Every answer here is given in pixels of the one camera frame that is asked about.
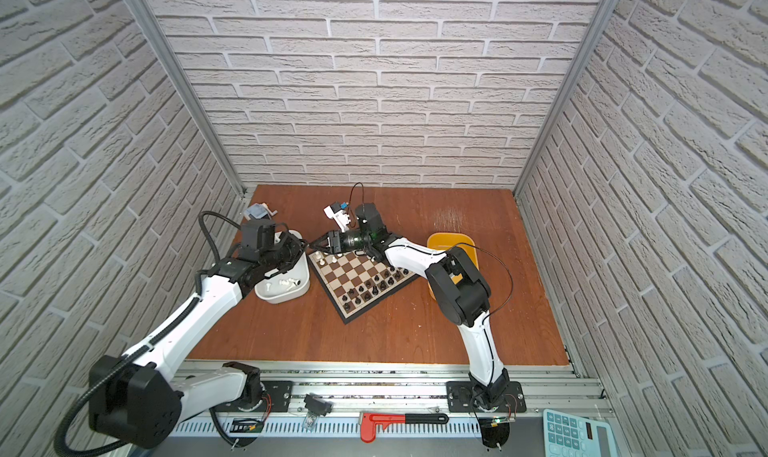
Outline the white plastic bin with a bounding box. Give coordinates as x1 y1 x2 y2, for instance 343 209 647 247
254 230 310 304

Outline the red black clamp tool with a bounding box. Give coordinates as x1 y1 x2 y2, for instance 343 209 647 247
359 413 449 444

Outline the teal calculator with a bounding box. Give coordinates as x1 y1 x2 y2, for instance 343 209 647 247
543 409 619 457

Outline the small black bracket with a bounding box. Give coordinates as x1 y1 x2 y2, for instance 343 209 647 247
303 393 333 430

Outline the folding chess board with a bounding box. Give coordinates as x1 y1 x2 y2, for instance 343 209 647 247
307 250 419 324

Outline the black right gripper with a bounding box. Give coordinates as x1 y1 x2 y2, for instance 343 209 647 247
312 230 376 256

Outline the grey pencil sharpener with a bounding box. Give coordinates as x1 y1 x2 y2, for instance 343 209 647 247
243 203 277 220

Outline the yellow plastic bin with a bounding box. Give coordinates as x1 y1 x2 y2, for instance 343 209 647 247
426 232 479 302

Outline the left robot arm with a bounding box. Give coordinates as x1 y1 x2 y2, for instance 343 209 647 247
75 219 307 454

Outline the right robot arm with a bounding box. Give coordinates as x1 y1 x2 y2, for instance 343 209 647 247
310 202 510 411

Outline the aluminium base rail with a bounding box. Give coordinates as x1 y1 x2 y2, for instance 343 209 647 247
217 361 614 439

